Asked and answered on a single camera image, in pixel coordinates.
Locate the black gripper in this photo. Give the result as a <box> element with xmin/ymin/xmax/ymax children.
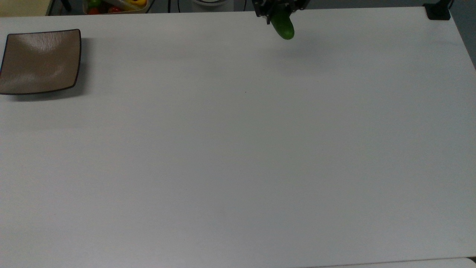
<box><xmin>253</xmin><ymin>0</ymin><xmax>310</xmax><ymax>25</ymax></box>

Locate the green cucumber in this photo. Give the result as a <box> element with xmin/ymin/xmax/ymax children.
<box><xmin>270</xmin><ymin>8</ymin><xmax>295</xmax><ymax>41</ymax></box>

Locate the brown square ceramic plate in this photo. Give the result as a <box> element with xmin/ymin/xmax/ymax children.
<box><xmin>0</xmin><ymin>29</ymin><xmax>82</xmax><ymax>96</ymax></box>

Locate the beige vegetable bin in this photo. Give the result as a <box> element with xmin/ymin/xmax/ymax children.
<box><xmin>82</xmin><ymin>0</ymin><xmax>150</xmax><ymax>15</ymax></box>

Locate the black stand clamp base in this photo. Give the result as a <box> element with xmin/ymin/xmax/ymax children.
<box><xmin>424</xmin><ymin>0</ymin><xmax>455</xmax><ymax>20</ymax></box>

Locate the light wooden board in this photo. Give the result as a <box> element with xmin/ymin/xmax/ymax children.
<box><xmin>0</xmin><ymin>0</ymin><xmax>52</xmax><ymax>17</ymax></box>

